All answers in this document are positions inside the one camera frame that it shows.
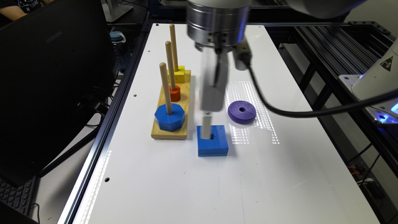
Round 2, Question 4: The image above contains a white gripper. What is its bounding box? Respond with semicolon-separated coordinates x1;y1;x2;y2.
200;49;229;139

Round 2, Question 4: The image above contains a blue square block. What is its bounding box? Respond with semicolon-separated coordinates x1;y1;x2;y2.
197;125;229;157

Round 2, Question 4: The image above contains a person forearm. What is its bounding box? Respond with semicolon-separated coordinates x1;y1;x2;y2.
0;0;53;22

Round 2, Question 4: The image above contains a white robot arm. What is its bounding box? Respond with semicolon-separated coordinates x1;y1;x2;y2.
186;0;363;114

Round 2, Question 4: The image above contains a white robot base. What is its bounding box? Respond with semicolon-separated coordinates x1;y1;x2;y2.
339;42;397;125

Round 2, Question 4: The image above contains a blue octagon block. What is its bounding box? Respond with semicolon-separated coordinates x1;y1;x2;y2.
154;103;185;132

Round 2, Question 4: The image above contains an orange octagon block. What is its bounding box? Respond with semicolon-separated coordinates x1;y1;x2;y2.
169;85;181;102

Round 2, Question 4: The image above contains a yellow square block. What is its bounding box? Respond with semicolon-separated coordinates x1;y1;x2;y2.
174;65;185;83

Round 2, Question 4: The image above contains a wooden peg base board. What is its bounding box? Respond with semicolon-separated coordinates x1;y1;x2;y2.
151;70;191;140

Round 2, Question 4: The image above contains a purple round disc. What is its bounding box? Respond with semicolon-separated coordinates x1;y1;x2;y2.
228;101;256;124

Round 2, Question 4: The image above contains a rear wooden peg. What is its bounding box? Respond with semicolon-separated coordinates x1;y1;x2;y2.
169;24;179;72

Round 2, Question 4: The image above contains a wooden peg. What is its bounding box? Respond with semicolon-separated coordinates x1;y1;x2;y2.
159;62;173;115
169;24;179;72
165;40;176;91

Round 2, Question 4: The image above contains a front wooden peg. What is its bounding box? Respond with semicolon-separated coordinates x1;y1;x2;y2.
159;62;173;115

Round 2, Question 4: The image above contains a middle wooden peg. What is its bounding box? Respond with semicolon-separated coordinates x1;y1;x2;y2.
165;40;176;91

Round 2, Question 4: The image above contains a blue lid water bottle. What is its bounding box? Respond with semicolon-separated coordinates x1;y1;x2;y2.
109;31;131;73

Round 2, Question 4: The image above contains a black Samsung monitor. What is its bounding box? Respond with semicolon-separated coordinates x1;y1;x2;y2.
1;0;117;187

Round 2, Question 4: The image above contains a black keyboard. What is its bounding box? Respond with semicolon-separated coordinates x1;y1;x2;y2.
0;177;37;216

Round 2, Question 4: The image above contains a black camera cable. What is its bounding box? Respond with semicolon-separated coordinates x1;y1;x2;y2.
241;54;398;118

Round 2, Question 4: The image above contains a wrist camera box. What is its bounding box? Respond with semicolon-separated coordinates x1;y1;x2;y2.
233;37;252;71

